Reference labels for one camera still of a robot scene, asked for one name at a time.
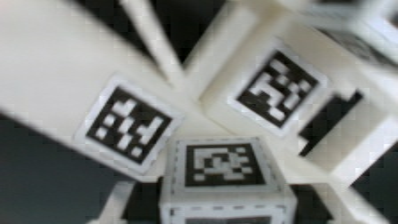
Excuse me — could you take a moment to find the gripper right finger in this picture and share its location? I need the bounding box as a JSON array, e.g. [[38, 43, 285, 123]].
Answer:
[[290, 182, 393, 224]]

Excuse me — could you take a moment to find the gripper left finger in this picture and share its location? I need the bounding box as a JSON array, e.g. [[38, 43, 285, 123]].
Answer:
[[88, 181, 162, 224]]

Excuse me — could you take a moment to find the white tagged cube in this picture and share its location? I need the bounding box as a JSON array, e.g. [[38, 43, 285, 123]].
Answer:
[[161, 137, 297, 224], [301, 0, 398, 69]]

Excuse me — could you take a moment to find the white chair back frame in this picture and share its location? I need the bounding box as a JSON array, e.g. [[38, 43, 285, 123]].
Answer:
[[0, 0, 398, 183]]

